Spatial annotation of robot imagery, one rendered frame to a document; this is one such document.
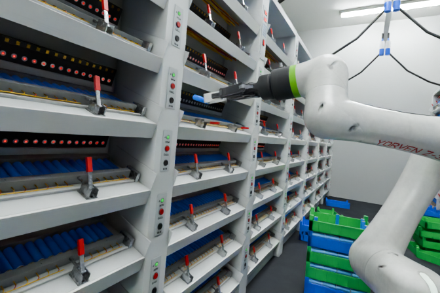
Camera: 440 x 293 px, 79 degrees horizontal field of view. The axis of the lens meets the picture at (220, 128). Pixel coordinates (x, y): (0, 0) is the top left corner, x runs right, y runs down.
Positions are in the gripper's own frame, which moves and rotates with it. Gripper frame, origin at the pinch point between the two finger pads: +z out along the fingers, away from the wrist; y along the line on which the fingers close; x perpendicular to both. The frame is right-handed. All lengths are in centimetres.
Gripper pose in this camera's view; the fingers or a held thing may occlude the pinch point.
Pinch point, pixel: (215, 97)
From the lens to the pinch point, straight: 88.5
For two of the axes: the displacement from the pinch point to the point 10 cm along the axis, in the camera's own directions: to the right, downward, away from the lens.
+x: 0.6, 9.9, -1.2
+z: -8.6, 1.1, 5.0
